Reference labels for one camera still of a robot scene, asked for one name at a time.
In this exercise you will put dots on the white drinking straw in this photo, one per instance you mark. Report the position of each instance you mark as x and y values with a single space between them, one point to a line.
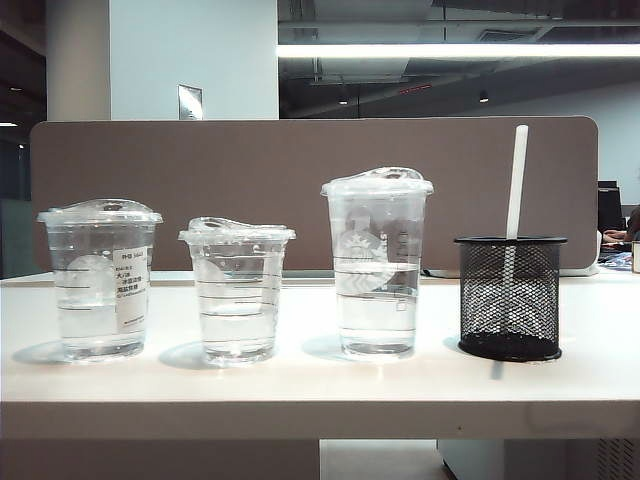
517 175

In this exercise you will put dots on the black mesh pen holder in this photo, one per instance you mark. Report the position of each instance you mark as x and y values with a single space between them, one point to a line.
510 345

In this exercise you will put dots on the tall clear lidded cup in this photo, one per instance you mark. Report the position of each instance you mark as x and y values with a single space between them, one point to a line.
377 280

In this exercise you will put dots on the small clear lidded cup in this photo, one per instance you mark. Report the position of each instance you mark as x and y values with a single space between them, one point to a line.
235 300

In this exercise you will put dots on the clear cup with white label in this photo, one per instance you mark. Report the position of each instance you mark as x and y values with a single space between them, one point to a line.
90 280

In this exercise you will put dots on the brown desk divider panel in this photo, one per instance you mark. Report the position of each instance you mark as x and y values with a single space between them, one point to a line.
280 165

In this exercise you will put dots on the long ceiling light strip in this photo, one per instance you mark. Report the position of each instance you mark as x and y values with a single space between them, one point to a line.
450 50

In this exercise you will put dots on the black computer monitor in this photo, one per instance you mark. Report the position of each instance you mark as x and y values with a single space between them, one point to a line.
610 205

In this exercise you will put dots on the background person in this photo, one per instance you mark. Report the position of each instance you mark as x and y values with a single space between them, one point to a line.
631 227

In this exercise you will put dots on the small brown box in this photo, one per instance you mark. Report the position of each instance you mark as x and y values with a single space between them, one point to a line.
636 256

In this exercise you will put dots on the framed wall sign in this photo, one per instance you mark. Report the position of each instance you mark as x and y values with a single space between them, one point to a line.
190 102

